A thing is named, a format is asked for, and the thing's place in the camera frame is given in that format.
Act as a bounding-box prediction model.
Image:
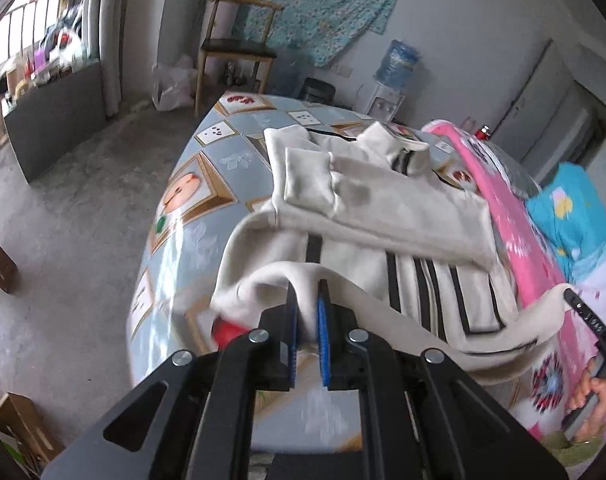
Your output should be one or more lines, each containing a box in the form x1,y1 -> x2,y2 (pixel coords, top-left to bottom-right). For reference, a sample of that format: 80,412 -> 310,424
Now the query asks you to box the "grey-green lace-edged pillow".
483,137 -> 541,198

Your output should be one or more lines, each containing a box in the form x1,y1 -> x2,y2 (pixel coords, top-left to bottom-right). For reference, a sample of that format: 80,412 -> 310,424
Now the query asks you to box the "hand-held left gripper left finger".
40,280 -> 299,480

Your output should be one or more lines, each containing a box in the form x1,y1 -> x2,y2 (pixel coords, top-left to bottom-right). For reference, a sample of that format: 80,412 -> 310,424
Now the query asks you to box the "blue water bottle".
374,39 -> 420,88

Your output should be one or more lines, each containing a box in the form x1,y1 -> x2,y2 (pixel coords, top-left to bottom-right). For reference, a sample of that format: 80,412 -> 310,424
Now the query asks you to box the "person's fuzzy green white robe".
533,430 -> 606,480

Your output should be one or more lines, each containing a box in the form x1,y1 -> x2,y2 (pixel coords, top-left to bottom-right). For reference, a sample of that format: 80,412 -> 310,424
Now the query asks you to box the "white door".
493,37 -> 606,183

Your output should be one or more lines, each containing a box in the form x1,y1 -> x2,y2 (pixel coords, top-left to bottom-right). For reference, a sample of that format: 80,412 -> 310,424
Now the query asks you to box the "wooden chair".
195,0 -> 284,118

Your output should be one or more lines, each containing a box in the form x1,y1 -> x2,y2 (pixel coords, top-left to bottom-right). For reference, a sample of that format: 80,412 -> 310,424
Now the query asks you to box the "white round bin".
208,0 -> 254,41

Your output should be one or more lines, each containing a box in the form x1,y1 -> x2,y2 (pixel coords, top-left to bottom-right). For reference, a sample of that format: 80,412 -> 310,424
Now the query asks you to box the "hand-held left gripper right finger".
317,280 -> 568,480

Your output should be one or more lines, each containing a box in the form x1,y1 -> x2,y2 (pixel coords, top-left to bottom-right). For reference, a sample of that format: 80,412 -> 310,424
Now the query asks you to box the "white balcony railing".
0,0 -> 89,81

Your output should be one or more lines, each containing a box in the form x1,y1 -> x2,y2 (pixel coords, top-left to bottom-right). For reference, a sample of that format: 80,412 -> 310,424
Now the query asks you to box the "cream jacket with black trim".
210,122 -> 578,386

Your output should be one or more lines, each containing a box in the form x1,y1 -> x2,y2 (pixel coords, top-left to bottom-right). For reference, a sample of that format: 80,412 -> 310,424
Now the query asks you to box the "blue cartoon pillow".
525,162 -> 606,281

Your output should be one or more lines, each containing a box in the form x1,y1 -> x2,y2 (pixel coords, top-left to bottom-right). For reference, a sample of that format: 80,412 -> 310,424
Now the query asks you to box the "blue patterned bed sheet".
126,91 -> 484,453

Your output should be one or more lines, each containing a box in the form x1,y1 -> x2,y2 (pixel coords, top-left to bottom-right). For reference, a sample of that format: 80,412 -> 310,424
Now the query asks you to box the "person's right hand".
568,378 -> 606,444

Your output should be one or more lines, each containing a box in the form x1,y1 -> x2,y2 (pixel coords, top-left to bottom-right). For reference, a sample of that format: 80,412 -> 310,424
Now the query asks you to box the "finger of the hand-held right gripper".
563,287 -> 606,343

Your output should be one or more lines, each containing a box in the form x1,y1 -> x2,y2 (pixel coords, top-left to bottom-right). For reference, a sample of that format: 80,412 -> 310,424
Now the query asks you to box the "teal floral wall cloth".
210,0 -> 409,68

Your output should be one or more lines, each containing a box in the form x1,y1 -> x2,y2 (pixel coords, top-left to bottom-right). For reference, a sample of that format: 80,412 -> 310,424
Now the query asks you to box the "grey curtain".
80,0 -> 139,118

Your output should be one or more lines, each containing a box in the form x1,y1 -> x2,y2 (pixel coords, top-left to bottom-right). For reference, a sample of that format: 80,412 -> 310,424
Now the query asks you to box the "pink floral blanket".
423,119 -> 606,443

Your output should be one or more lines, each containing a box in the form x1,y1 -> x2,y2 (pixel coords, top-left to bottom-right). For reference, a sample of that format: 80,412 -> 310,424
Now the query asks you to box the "white plastic bag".
150,55 -> 199,111

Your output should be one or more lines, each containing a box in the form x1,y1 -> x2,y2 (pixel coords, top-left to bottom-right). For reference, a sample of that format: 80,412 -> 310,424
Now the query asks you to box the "black crate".
300,77 -> 336,106

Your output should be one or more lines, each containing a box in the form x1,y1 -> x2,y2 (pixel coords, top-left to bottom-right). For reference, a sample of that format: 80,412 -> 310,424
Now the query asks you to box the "white water dispenser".
367,82 -> 406,122

